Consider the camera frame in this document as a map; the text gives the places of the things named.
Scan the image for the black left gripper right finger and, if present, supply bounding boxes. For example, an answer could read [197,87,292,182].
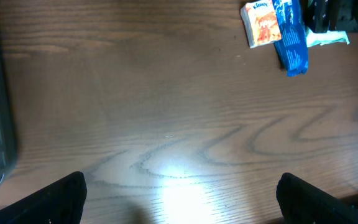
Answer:
[276,172,358,224]

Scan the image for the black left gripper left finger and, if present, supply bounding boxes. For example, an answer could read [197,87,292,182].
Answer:
[0,171,87,224]

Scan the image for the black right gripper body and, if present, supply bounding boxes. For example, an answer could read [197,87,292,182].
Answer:
[303,0,358,33]

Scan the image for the mint green tissue pack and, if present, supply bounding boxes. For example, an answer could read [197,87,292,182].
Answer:
[306,27,350,47]

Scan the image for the blue Oreo cookie pack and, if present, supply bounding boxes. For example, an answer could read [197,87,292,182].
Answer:
[273,0,308,77]

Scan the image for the orange tissue pack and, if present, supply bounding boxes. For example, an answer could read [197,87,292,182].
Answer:
[240,0,282,48]

